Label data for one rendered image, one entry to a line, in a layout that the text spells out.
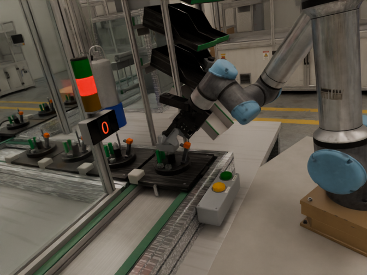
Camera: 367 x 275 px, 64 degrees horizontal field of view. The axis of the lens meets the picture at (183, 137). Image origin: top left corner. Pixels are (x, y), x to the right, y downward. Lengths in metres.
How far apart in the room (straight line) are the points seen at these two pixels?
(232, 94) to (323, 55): 0.27
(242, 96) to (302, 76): 4.22
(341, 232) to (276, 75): 0.46
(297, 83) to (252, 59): 0.84
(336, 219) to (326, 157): 0.23
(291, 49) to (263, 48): 4.24
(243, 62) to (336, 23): 4.60
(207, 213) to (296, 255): 0.26
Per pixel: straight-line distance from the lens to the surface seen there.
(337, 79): 0.67
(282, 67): 0.88
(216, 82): 0.85
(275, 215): 1.00
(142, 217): 0.97
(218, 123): 1.29
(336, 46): 0.66
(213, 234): 0.94
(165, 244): 0.79
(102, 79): 1.90
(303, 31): 0.83
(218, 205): 0.88
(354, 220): 0.88
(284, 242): 0.91
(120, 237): 0.92
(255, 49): 5.13
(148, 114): 1.30
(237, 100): 0.83
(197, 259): 0.88
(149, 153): 1.24
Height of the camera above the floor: 1.48
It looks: 23 degrees down
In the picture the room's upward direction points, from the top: 9 degrees counter-clockwise
